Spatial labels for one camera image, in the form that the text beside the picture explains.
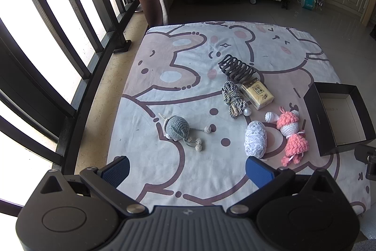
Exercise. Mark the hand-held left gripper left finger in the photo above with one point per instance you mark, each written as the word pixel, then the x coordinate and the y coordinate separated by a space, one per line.
pixel 116 173

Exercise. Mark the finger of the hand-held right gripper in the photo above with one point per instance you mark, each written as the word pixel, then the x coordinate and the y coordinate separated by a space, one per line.
pixel 365 155

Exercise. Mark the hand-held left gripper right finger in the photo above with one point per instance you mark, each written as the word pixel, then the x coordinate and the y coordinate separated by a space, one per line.
pixel 258 173

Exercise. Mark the white crochet pouch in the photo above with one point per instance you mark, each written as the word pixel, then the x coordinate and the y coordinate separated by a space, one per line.
pixel 255 139

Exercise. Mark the pink crochet doll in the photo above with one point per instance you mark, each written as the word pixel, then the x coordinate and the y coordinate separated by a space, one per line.
pixel 289 124

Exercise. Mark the black cardboard box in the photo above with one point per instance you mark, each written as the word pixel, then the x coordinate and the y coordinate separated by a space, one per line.
pixel 318 121

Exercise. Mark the grey crochet mouse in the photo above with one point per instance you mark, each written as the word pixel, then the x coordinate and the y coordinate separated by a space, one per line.
pixel 176 127

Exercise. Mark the yellow tissue packet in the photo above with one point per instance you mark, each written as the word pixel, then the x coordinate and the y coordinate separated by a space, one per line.
pixel 258 95

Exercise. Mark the black hair claw clip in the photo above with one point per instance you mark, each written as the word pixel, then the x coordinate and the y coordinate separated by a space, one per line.
pixel 235 68

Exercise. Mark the bear print blanket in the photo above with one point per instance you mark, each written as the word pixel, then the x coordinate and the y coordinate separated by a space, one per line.
pixel 191 98

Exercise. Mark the black window railing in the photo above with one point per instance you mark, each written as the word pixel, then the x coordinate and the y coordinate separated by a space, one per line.
pixel 73 4

